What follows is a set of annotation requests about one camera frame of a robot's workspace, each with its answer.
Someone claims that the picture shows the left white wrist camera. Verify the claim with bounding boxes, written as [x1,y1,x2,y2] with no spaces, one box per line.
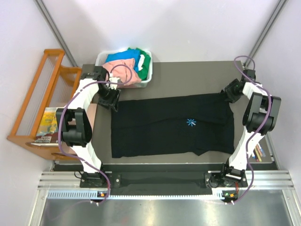
[107,77,122,90]

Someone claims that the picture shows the green t-shirt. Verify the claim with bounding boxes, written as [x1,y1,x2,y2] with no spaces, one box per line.
[128,48,151,81]

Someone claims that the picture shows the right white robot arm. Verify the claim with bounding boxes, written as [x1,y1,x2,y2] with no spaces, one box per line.
[219,69,281,187]

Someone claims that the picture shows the pink t-shirt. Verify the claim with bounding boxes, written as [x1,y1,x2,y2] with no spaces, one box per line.
[102,58,142,86]

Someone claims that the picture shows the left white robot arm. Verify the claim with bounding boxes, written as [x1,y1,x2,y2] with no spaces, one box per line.
[56,66,121,188]

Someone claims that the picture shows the white slotted cable duct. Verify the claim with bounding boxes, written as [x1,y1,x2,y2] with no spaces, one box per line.
[47,190,235,200]

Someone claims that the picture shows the orange wooden rack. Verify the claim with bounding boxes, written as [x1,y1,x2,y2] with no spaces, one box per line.
[7,49,82,160]

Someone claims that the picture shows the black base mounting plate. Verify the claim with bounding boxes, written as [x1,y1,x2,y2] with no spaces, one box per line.
[79,163,250,196]

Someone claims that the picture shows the white laundry basket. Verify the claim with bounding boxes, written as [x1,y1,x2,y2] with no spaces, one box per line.
[95,49,153,88]

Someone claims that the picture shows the pack of markers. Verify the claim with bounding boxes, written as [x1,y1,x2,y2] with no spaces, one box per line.
[251,144,266,162]

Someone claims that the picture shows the blue t-shirt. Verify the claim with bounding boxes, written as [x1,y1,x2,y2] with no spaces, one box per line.
[105,49,141,63]

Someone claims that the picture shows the yellow book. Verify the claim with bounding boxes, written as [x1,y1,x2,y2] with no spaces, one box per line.
[30,107,58,147]

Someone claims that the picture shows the black t-shirt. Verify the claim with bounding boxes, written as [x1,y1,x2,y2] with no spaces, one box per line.
[111,93,234,158]

